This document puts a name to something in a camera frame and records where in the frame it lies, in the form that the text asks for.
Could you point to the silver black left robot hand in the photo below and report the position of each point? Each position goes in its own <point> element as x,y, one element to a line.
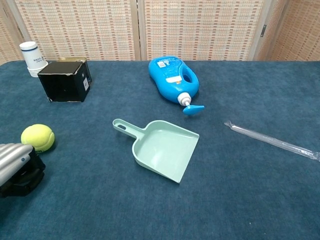
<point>17,167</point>

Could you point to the yellow tennis ball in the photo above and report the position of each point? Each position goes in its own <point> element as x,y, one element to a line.
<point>38,137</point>

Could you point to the black cardboard box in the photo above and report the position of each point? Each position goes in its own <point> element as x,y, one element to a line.
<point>65,84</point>

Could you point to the stack of white paper cups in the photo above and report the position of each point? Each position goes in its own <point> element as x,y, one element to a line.
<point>33,58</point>

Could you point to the gold metal tin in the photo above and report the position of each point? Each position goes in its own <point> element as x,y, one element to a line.
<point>71,59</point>

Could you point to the blue table cloth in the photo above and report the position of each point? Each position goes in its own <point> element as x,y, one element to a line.
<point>160,175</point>

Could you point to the mint green plastic dustpan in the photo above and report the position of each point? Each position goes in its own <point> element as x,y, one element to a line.
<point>162,149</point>

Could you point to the blue pump detergent bottle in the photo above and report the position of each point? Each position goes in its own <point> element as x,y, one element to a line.
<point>172,80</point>

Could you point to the woven folding screen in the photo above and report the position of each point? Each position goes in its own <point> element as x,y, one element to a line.
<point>160,30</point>

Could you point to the clear plastic wrapped straw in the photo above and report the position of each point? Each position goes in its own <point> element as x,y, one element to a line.
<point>272,139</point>

